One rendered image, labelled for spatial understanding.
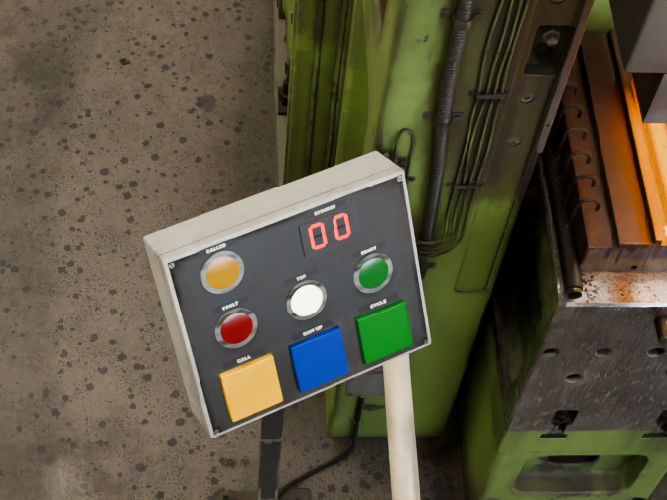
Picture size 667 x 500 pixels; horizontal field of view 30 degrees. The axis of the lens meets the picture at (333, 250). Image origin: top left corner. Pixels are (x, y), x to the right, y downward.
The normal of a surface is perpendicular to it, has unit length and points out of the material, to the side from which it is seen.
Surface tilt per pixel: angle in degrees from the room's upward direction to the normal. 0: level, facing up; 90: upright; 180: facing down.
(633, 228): 0
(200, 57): 0
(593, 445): 90
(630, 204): 0
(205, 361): 60
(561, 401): 90
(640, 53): 90
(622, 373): 90
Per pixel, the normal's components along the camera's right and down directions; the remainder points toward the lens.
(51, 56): 0.07, -0.55
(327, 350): 0.43, 0.39
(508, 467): 0.04, 0.83
